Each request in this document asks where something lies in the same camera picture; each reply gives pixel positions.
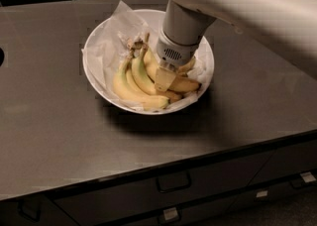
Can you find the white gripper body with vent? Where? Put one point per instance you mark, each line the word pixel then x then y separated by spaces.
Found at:
pixel 173 54

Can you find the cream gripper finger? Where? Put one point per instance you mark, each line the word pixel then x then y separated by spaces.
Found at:
pixel 165 76

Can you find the yellow banana bunch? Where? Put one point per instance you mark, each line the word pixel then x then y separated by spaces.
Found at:
pixel 134 80

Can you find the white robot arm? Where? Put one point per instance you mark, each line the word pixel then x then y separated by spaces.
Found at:
pixel 286 27

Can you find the large white bowl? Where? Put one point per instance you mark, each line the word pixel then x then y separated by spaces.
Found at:
pixel 99 71

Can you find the white crumpled paper liner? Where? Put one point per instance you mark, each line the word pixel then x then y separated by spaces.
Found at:
pixel 109 45

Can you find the dark upper drawer front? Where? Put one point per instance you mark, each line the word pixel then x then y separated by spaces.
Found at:
pixel 111 204

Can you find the dark drawer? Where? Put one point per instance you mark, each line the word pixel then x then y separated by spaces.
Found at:
pixel 111 204
pixel 179 215
pixel 287 161

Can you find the dark lower drawer front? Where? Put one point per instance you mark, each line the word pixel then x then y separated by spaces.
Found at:
pixel 179 215

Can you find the dark right drawer front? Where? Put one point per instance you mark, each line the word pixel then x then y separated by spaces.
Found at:
pixel 287 161

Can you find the dark left cabinet front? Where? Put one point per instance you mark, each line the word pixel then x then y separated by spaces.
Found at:
pixel 34 210

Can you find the black drawer handle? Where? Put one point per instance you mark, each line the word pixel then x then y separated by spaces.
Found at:
pixel 173 181

